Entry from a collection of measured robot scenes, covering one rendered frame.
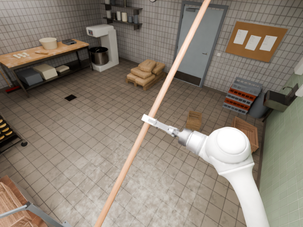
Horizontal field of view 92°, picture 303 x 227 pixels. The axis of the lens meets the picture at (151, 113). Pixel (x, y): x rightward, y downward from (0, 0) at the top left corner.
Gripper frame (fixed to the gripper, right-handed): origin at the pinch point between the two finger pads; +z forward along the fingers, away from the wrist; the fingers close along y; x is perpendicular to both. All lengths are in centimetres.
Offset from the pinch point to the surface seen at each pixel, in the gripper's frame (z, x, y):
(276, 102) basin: -112, 138, 266
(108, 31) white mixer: 377, 207, 277
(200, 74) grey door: 64, 199, 375
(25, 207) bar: 82, -114, 33
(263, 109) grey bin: -116, 145, 349
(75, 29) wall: 487, 172, 250
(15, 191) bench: 136, -140, 59
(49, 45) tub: 436, 68, 179
